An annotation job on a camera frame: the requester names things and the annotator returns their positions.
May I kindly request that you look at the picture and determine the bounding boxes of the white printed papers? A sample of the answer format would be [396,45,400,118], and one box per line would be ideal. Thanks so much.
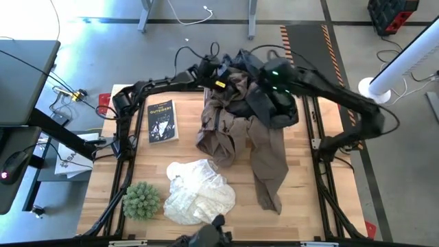
[54,132,101,180]

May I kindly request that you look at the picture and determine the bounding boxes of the dark desk mat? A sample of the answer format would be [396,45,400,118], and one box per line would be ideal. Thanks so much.
[0,126,43,215]

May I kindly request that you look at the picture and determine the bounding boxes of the black paperback book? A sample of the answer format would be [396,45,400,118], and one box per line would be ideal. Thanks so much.
[147,99,180,144]

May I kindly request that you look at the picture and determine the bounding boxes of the black floor cable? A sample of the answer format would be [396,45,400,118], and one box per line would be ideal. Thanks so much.
[376,35,439,84]

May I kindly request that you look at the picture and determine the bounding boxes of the white tower fan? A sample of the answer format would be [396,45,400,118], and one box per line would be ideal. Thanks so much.
[358,16,439,104]

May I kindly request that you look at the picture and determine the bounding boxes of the black computer mouse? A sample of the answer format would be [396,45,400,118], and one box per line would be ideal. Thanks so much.
[0,150,30,185]

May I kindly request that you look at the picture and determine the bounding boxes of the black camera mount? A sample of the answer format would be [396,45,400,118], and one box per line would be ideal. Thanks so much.
[167,214,234,247]

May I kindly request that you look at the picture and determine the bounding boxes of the yellow and black connector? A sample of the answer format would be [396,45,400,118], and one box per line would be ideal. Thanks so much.
[70,89,88,103]

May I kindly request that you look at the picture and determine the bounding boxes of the grey side desk top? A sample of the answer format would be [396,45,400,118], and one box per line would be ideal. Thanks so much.
[0,39,62,126]

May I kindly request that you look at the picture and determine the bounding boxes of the black hazard-striped floor mat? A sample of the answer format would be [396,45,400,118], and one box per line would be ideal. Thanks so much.
[279,23,364,152]

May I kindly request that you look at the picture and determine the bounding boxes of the silver frame plate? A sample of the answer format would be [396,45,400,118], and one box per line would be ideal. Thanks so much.
[108,240,149,247]
[300,241,340,247]

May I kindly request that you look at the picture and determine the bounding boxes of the green artificial plant ball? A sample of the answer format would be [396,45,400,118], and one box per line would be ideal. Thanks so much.
[121,180,161,221]

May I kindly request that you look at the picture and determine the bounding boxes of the white lace garment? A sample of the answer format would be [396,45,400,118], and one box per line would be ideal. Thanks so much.
[163,158,237,226]

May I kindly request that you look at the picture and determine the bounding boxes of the white floor cable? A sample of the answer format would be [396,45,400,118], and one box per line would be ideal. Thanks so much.
[167,0,214,27]

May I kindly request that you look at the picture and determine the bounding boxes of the black garment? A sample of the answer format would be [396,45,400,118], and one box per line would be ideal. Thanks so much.
[219,49,300,130]

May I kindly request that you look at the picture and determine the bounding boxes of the grey desk leg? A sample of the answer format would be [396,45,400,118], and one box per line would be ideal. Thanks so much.
[248,0,259,40]
[137,0,155,34]

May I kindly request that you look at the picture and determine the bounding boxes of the black aluminium table frame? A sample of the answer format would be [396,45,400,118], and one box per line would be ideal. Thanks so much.
[68,85,377,247]

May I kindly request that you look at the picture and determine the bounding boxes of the black and red toolbox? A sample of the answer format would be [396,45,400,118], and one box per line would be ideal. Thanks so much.
[367,0,420,36]

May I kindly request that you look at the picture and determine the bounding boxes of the brown trousers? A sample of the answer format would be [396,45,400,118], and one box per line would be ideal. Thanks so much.
[195,67,289,215]

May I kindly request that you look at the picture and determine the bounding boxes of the red corner bracket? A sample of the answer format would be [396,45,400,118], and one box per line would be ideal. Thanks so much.
[364,220,378,239]
[98,93,112,115]

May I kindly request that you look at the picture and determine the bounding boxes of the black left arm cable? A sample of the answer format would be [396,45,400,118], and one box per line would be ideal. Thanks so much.
[173,41,221,78]

